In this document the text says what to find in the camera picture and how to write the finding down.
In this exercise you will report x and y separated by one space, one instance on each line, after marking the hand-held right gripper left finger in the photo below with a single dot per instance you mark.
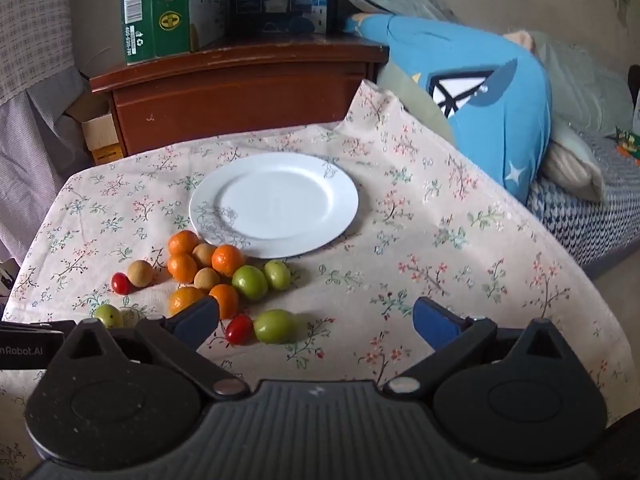
197 322

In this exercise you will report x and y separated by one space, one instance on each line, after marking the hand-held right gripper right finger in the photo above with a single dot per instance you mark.
432 325

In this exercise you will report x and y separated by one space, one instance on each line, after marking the small orange mandarin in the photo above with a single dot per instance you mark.
182 266
183 242
185 300
226 297
228 260

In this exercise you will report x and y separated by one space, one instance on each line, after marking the red cherry tomato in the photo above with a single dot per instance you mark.
239 329
120 283

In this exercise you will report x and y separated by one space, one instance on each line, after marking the green jujube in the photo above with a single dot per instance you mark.
277 274
249 282
275 326
109 316

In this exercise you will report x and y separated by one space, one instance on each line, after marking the brown kiwi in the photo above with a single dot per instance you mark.
204 254

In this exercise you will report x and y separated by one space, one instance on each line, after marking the white plate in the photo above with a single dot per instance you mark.
280 205

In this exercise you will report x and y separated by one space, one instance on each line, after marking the floral tablecloth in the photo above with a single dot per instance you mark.
400 240

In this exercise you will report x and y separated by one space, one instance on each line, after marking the houndstooth bed sheet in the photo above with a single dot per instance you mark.
600 210

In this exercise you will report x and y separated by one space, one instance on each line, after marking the beige striped pillow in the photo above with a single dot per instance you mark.
570 165

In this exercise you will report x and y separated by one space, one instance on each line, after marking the small open cardboard box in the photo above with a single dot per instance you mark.
100 135

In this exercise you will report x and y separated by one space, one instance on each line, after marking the blue printed plush pillow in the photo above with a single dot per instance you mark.
500 120

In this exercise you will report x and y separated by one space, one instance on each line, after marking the olive green cushion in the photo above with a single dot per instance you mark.
415 105

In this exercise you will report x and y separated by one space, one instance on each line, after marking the brown wooden nightstand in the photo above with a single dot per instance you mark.
240 95

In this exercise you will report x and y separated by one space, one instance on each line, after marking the pale checkered cloth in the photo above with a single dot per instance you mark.
35 110

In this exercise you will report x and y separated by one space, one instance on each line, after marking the green snack packet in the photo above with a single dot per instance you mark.
627 141

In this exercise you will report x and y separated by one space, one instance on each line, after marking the grey-green blanket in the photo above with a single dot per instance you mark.
585 80

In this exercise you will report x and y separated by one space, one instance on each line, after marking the green cardboard box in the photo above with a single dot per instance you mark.
165 10

